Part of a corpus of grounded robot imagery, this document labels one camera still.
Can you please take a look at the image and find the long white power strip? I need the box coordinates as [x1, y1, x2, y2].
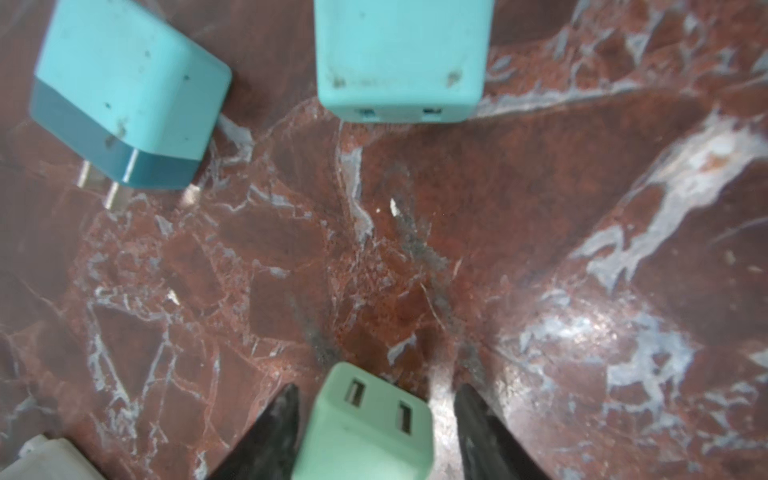
[1, 435, 105, 480]

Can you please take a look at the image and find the teal charger plug far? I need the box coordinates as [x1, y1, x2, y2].
[29, 1, 232, 210]

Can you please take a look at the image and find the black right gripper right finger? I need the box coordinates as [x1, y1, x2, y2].
[454, 384, 549, 480]

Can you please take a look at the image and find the teal charger plug right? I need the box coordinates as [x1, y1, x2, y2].
[313, 0, 494, 124]

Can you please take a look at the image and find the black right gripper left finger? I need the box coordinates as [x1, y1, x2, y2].
[208, 383, 300, 480]

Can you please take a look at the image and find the teal charger plug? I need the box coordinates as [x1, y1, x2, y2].
[29, 1, 232, 210]
[313, 0, 494, 124]

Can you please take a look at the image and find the green charger plug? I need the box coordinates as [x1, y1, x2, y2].
[292, 362, 434, 479]

